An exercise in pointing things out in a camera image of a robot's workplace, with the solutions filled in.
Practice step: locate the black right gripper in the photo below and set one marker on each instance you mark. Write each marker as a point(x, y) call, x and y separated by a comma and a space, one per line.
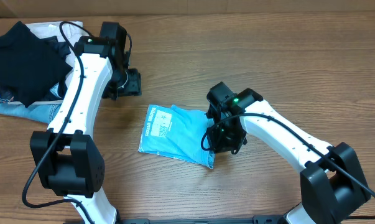
point(219, 147)

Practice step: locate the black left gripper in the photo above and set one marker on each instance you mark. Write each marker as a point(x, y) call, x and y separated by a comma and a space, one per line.
point(134, 88)

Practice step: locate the light blue t-shirt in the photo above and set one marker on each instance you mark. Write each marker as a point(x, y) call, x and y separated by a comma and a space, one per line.
point(176, 133)

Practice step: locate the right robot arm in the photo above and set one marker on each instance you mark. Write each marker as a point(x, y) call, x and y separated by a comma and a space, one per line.
point(332, 182)

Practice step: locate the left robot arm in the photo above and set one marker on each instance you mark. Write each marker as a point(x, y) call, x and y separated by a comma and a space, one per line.
point(66, 158)

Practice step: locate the beige folded trousers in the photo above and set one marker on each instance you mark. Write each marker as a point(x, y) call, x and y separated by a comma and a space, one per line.
point(49, 29)

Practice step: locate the blue denim jeans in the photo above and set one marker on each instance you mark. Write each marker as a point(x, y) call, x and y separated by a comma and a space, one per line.
point(40, 113)

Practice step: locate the black folded garment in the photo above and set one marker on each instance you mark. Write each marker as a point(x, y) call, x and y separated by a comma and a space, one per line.
point(29, 66)

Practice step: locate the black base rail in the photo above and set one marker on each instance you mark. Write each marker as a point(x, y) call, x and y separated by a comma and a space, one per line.
point(206, 221)

